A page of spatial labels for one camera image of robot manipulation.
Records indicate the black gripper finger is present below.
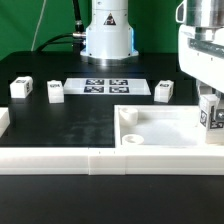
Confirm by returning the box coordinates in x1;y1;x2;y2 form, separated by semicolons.
215;109;224;122
196;80;212;103

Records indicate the white square tabletop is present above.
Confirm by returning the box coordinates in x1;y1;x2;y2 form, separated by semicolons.
113;104;224;148

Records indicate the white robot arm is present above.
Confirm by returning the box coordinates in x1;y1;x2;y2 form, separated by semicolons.
175;0;224;122

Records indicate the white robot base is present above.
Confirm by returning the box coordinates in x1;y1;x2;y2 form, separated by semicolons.
80;0;139;66

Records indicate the white marker sheet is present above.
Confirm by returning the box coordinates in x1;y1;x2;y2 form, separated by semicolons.
64;78;151;95

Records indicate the white U-shaped fence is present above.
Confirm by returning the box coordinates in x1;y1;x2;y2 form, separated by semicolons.
0;107;224;176

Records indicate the black cable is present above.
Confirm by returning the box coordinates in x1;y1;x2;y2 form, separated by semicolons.
34;0;88;53

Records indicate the white thin cable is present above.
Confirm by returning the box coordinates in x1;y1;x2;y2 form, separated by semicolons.
31;0;48;52

